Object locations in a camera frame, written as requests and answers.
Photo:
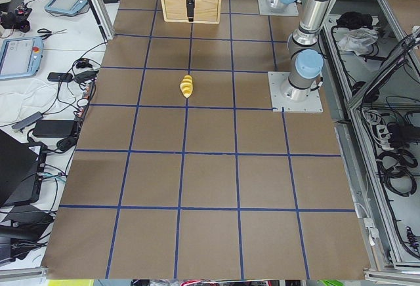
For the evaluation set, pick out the lower wooden drawer front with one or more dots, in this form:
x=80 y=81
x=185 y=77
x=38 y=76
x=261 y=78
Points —
x=204 y=11

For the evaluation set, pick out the toy bread roll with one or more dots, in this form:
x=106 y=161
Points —
x=187 y=86

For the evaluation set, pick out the far blue teach pendant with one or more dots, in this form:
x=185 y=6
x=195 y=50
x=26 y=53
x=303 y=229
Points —
x=66 y=7

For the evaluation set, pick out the blue teach pendant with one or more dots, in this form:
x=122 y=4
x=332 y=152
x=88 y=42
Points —
x=66 y=7
x=21 y=57

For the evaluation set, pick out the crumpled white cloth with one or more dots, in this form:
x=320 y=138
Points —
x=359 y=41

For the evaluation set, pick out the near blue teach pendant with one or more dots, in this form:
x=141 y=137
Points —
x=21 y=57

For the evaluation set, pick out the black power adapter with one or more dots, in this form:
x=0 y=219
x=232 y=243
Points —
x=53 y=128

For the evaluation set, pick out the black laptop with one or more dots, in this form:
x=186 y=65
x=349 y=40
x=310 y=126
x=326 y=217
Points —
x=21 y=168

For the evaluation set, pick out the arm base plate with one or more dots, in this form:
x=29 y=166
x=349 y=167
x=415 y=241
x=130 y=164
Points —
x=277 y=8
x=286 y=98

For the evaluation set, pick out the aluminium frame post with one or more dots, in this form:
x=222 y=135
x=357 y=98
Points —
x=102 y=19

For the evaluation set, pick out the black handled scissors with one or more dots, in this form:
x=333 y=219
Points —
x=44 y=33

